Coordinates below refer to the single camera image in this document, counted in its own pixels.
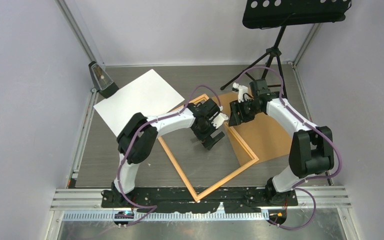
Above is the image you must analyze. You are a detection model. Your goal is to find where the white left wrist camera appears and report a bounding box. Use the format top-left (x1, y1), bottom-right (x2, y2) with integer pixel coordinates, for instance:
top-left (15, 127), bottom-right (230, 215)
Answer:
top-left (211, 106), bottom-right (229, 129)

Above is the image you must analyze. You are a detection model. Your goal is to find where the illustrated photo print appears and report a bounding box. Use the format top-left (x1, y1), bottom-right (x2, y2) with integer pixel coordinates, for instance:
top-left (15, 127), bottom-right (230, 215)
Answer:
top-left (93, 69), bottom-right (185, 137)

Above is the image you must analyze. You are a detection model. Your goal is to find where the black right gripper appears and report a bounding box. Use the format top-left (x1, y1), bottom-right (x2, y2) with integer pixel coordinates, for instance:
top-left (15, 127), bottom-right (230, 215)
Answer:
top-left (228, 98), bottom-right (263, 127)

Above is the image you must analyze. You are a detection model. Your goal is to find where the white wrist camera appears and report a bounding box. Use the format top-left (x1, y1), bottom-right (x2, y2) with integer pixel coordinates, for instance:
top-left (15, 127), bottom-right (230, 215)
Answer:
top-left (232, 82), bottom-right (251, 103)
top-left (211, 106), bottom-right (229, 129)

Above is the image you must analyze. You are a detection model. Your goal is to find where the orange wooden picture frame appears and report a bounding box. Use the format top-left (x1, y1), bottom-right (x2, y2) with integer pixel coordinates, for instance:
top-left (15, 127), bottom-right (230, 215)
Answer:
top-left (157, 93), bottom-right (260, 203)

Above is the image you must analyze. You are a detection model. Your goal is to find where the brown backing board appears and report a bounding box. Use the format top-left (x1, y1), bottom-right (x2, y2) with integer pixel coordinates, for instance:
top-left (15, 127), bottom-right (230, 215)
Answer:
top-left (208, 91), bottom-right (294, 167)

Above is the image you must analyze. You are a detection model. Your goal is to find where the clear acrylic sheet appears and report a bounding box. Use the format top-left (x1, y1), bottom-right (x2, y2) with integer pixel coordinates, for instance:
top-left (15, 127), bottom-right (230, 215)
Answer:
top-left (157, 123), bottom-right (259, 202)

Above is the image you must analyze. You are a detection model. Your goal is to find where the black music stand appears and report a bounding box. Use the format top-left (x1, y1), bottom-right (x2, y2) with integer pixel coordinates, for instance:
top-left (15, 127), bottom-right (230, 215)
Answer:
top-left (220, 0), bottom-right (352, 91)

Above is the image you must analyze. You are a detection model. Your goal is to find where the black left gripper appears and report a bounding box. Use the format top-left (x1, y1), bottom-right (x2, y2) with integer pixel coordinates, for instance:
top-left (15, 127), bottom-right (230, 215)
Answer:
top-left (191, 117), bottom-right (225, 151)

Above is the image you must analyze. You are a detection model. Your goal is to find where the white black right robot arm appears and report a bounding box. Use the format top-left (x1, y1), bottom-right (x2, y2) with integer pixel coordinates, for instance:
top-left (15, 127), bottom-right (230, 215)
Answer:
top-left (228, 79), bottom-right (335, 205)

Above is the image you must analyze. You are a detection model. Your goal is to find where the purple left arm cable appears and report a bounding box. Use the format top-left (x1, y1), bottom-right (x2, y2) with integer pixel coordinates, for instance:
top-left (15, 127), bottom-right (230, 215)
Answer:
top-left (116, 84), bottom-right (223, 228)

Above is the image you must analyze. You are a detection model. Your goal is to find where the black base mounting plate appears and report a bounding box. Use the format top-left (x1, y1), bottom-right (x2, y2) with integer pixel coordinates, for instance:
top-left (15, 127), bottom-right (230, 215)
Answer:
top-left (101, 186), bottom-right (298, 214)

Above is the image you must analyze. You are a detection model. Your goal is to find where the black metronome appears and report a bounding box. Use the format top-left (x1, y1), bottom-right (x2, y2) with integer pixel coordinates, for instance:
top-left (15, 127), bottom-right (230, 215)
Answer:
top-left (88, 61), bottom-right (119, 99)

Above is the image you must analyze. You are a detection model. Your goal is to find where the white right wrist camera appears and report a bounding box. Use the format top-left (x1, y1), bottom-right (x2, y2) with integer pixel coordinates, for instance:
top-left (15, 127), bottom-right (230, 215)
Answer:
top-left (232, 82), bottom-right (251, 103)

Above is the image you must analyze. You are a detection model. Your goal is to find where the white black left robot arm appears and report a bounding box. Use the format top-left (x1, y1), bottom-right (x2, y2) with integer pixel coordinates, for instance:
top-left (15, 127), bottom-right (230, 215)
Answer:
top-left (111, 99), bottom-right (229, 207)

